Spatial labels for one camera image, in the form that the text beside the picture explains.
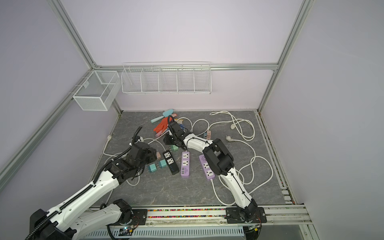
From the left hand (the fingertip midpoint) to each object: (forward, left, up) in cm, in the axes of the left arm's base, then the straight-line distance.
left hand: (153, 153), depth 79 cm
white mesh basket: (+43, +39, +10) cm, 59 cm away
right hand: (+15, -3, -11) cm, 19 cm away
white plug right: (+16, -46, -14) cm, 51 cm away
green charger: (0, -3, -13) cm, 13 cm away
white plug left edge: (+25, +40, -18) cm, 50 cm away
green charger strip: (+11, -9, -13) cm, 19 cm away
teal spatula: (+44, -1, -16) cm, 47 cm away
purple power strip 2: (-8, -30, -13) cm, 34 cm away
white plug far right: (+26, -51, -14) cm, 59 cm away
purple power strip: (-1, -16, -13) cm, 21 cm away
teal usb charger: (-2, +3, -12) cm, 13 cm away
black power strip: (+1, -8, -14) cm, 16 cm away
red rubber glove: (+30, 0, -13) cm, 33 cm away
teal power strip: (+19, -30, -13) cm, 38 cm away
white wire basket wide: (+50, -6, +13) cm, 52 cm away
